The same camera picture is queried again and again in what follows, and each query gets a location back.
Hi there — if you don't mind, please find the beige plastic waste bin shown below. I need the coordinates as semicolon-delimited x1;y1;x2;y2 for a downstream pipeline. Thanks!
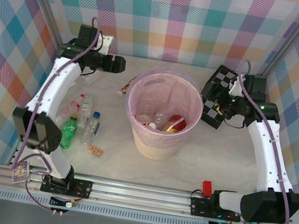
118;61;210;167

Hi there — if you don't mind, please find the pink plastic bin liner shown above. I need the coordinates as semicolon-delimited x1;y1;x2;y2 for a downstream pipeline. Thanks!
119;60;211;157

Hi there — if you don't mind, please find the green plastic bottle yellow cap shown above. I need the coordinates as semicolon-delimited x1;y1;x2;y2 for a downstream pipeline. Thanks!
57;113;80;151

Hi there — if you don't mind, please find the clear bottle blue cap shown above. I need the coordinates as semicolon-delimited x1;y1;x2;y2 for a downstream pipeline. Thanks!
79;109;102;147

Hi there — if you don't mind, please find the black white checkerboard box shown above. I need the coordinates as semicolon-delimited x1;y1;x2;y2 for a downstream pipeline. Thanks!
194;62;251;133

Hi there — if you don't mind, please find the white slotted cable tray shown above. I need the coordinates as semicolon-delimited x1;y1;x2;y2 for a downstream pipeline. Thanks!
0;187;211;224

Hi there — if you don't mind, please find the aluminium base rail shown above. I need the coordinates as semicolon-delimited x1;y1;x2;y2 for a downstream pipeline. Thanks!
0;160;299;224

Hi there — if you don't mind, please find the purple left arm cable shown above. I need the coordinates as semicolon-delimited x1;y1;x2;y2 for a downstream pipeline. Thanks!
4;7;102;216

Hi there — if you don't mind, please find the red gold box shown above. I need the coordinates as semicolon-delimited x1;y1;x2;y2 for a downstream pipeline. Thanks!
163;113;189;136

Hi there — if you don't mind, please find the clear bottle red cap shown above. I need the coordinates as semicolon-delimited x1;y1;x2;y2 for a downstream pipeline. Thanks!
54;90;86;131

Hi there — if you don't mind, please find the clear bottle green white label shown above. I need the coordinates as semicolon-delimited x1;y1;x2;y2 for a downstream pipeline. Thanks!
76;94;95;130

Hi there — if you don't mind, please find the brown red snack wrapper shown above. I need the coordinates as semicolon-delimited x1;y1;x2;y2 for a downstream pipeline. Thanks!
117;79;134;98

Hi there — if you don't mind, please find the small orange snack packet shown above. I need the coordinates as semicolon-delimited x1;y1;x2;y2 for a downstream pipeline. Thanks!
87;144;105;157

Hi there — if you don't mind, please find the red plastic block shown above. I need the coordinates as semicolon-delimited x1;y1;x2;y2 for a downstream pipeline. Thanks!
200;180;215;198

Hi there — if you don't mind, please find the clear bottle white cap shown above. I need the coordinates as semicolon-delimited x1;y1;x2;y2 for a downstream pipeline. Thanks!
146;111;170;133

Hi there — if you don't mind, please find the colourful printed card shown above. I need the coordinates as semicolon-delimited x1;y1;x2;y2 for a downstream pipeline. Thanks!
10;160;29;185

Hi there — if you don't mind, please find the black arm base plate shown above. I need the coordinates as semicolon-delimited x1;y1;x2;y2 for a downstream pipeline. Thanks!
40;173;94;200
188;195;244;224

